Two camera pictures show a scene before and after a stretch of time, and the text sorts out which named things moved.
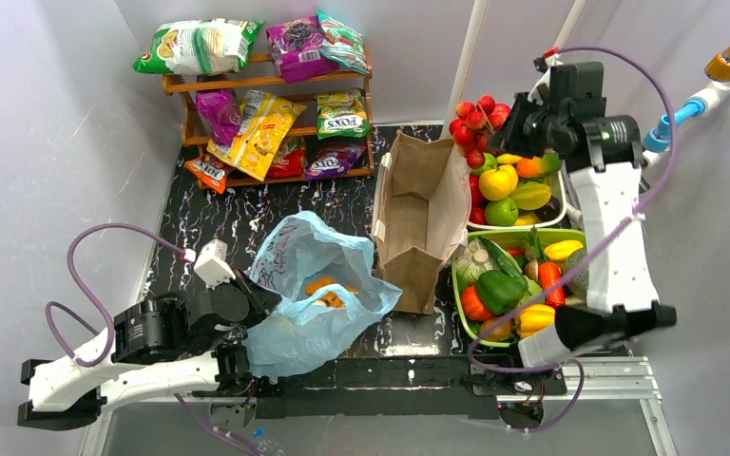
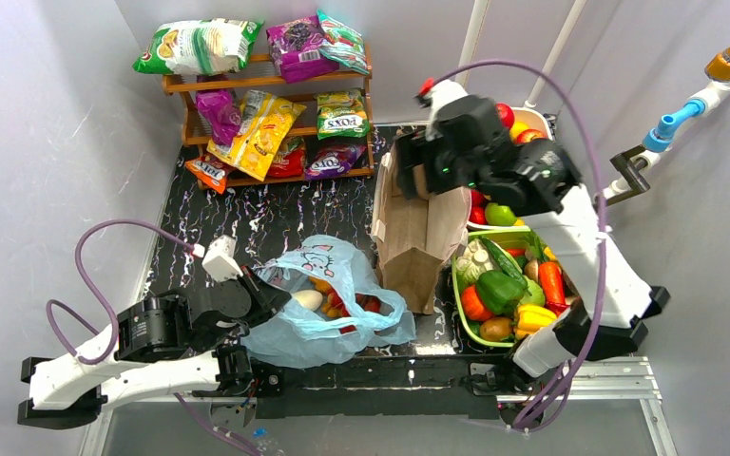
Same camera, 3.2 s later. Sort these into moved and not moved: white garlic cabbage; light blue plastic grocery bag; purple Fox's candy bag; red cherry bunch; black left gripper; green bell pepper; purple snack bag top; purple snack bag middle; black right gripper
Moved: light blue plastic grocery bag; black right gripper; red cherry bunch
Not moved: white garlic cabbage; purple snack bag middle; black left gripper; purple Fox's candy bag; purple snack bag top; green bell pepper
